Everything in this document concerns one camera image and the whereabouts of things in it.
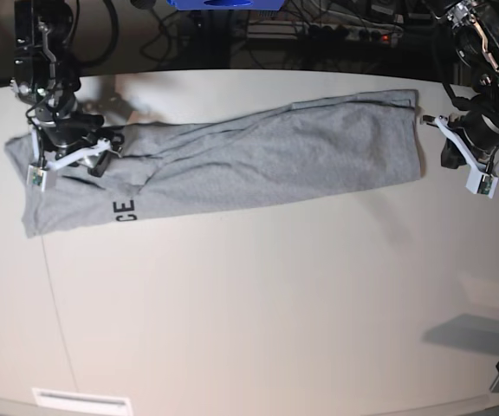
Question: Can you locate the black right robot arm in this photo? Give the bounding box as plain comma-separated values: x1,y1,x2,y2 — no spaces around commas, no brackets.
11,1,124,185

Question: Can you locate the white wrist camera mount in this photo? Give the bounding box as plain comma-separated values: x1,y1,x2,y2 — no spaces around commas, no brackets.
26,127,124,192
420,115,499,198

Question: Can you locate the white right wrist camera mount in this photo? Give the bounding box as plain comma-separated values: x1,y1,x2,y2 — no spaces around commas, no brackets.
26,127,124,192

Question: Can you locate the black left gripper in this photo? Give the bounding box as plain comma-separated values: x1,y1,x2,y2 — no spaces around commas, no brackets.
440,93,499,170

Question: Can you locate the white power strip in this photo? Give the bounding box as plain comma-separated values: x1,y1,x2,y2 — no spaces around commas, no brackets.
297,24,403,45

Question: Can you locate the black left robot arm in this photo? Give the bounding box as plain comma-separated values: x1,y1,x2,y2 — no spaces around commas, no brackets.
424,1,499,174

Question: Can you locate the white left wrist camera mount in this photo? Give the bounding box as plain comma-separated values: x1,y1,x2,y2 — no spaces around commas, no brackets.
420,115,499,198

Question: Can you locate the blue plastic box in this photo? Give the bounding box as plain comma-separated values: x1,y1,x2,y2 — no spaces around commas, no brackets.
167,0,285,11

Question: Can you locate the white label strip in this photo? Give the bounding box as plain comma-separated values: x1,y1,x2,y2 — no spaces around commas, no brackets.
32,387,133,415

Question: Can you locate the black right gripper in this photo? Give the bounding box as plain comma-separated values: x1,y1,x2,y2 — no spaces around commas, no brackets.
30,107,111,178

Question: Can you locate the grey T-shirt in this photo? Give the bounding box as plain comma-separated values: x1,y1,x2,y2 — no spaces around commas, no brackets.
22,89,421,237

